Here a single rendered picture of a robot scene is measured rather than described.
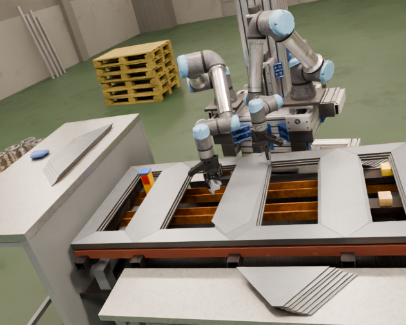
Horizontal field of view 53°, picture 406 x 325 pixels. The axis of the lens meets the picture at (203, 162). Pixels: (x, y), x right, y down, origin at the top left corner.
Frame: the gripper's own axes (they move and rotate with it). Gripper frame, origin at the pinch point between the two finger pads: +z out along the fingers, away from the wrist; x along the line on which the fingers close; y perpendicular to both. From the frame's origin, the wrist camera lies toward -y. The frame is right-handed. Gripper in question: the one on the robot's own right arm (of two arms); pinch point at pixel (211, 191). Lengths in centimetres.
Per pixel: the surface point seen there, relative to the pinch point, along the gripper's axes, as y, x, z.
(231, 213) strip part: 13.4, -18.4, 0.8
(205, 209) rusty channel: -7.6, 5.4, 14.3
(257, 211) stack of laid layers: 25.0, -17.2, 0.9
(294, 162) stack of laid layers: 38.9, 27.2, 2.3
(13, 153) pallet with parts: -316, 210, 56
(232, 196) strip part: 11.6, -4.6, 0.8
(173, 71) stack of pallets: -191, 485, 56
